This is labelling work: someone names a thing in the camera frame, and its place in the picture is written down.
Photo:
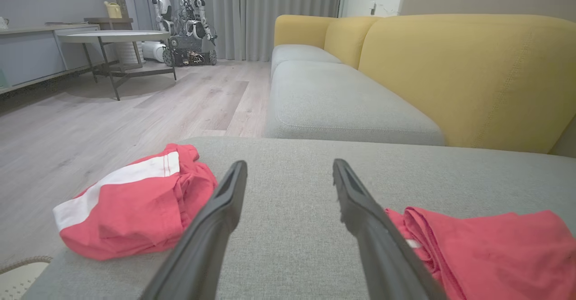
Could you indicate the red striped-trim jersey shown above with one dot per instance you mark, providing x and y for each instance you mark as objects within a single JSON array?
[{"x": 495, "y": 255}]

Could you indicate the wheeled robot with arms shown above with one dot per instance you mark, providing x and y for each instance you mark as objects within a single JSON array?
[{"x": 191, "y": 34}]

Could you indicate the red shorts with white stripe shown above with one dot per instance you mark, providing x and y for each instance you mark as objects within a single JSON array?
[{"x": 135, "y": 214}]

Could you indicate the large yellow sofa back cushion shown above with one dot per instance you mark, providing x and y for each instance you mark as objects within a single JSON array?
[{"x": 472, "y": 79}]

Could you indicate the white humanoid robot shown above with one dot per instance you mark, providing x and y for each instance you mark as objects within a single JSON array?
[{"x": 162, "y": 12}]

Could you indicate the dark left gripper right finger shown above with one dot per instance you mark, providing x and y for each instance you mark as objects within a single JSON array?
[{"x": 382, "y": 255}]

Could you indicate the large grey fabric ottoman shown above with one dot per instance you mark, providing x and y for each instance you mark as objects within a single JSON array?
[{"x": 292, "y": 192}]

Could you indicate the yellow watering can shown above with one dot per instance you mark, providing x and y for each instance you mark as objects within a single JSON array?
[{"x": 113, "y": 10}]

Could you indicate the grey curtain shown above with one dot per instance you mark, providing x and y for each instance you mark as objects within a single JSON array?
[{"x": 270, "y": 12}]

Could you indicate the wall socket with plug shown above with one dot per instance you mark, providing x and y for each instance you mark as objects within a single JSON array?
[{"x": 373, "y": 8}]

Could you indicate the yellow sofa armrest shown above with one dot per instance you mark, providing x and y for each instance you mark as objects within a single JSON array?
[{"x": 301, "y": 30}]

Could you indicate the round grey metal-legged table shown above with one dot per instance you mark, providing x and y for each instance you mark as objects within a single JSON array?
[{"x": 112, "y": 36}]

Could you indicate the grey sofa seat cushion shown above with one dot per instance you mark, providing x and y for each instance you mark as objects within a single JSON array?
[
  {"x": 337, "y": 106},
  {"x": 297, "y": 55}
]

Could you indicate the dark wooden side table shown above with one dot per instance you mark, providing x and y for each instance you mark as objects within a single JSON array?
[{"x": 110, "y": 21}]

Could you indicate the white mug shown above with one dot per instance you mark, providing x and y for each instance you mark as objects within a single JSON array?
[{"x": 3, "y": 23}]

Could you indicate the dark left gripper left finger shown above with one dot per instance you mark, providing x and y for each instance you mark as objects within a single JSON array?
[{"x": 202, "y": 246}]

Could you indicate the small yellow sofa back cushion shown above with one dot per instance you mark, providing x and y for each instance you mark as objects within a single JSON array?
[{"x": 348, "y": 39}]

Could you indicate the long grey sideboard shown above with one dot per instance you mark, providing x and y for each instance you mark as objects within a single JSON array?
[{"x": 27, "y": 57}]

